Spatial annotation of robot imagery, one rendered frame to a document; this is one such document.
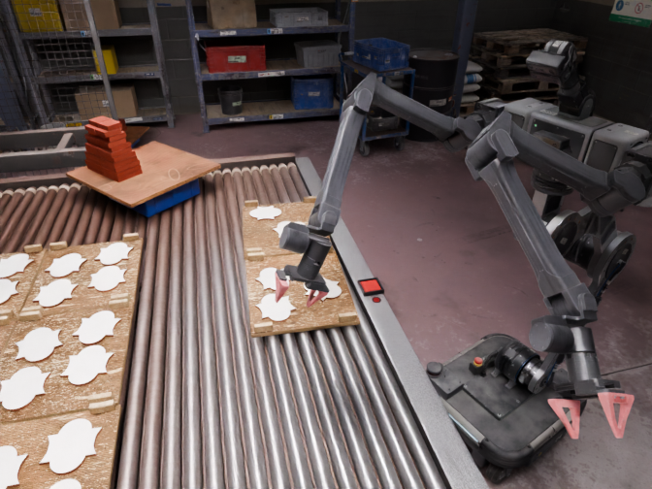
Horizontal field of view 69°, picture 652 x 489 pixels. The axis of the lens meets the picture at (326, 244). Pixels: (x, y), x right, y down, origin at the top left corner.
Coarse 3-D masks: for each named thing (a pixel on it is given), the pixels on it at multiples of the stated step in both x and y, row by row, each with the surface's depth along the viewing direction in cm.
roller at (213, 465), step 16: (208, 272) 177; (208, 288) 168; (208, 304) 161; (208, 320) 154; (208, 336) 148; (208, 352) 142; (208, 368) 137; (208, 384) 132; (208, 400) 128; (208, 416) 123; (208, 432) 120; (208, 448) 116; (208, 464) 113; (208, 480) 109
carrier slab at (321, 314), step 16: (288, 256) 181; (336, 256) 182; (256, 272) 173; (320, 272) 173; (336, 272) 173; (256, 288) 165; (288, 288) 165; (304, 288) 165; (256, 304) 158; (304, 304) 158; (320, 304) 158; (336, 304) 158; (352, 304) 159; (256, 320) 151; (288, 320) 152; (304, 320) 152; (320, 320) 152; (336, 320) 152; (256, 336) 147
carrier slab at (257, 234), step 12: (276, 204) 216; (288, 204) 216; (300, 204) 216; (312, 204) 217; (288, 216) 207; (300, 216) 207; (252, 228) 198; (264, 228) 199; (252, 240) 191; (264, 240) 191; (276, 240) 191; (264, 252) 184; (276, 252) 184; (288, 252) 184
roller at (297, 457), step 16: (240, 176) 246; (240, 192) 229; (240, 208) 219; (272, 336) 148; (272, 352) 142; (272, 368) 138; (288, 384) 133; (288, 400) 128; (288, 416) 123; (288, 432) 120; (288, 448) 117; (304, 464) 113; (304, 480) 109
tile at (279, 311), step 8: (272, 296) 160; (288, 296) 160; (264, 304) 157; (272, 304) 157; (280, 304) 157; (288, 304) 157; (264, 312) 153; (272, 312) 153; (280, 312) 153; (288, 312) 153; (272, 320) 151; (280, 320) 151
